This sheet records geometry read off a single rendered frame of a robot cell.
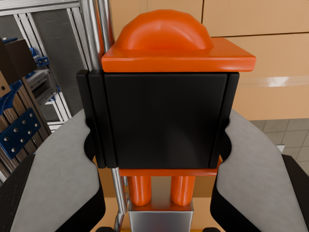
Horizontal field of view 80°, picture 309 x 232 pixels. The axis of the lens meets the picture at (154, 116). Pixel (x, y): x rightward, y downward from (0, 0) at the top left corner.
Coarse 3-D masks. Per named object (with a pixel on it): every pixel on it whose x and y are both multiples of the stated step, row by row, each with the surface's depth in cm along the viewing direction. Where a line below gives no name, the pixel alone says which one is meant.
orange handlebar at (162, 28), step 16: (144, 16) 9; (160, 16) 9; (176, 16) 9; (192, 16) 10; (128, 32) 10; (144, 32) 9; (160, 32) 9; (176, 32) 9; (192, 32) 9; (128, 48) 10; (144, 48) 10; (160, 48) 10; (176, 48) 10; (192, 48) 10; (128, 176) 16; (144, 176) 15; (176, 176) 16; (192, 176) 15; (144, 192) 17; (176, 192) 17; (192, 192) 17
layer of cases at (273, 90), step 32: (128, 0) 65; (160, 0) 65; (192, 0) 65; (224, 0) 65; (256, 0) 65; (288, 0) 65; (224, 32) 71; (256, 32) 71; (288, 32) 71; (256, 64) 78; (288, 64) 78; (256, 96) 85; (288, 96) 85
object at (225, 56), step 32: (128, 64) 9; (160, 64) 9; (192, 64) 9; (224, 64) 9; (128, 96) 10; (160, 96) 10; (192, 96) 10; (224, 96) 10; (128, 128) 11; (160, 128) 11; (192, 128) 11; (224, 128) 11; (128, 160) 12; (160, 160) 12; (192, 160) 12
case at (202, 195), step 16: (208, 176) 44; (112, 192) 41; (128, 192) 41; (208, 192) 41; (112, 208) 42; (208, 208) 42; (112, 224) 46; (128, 224) 46; (192, 224) 46; (208, 224) 46
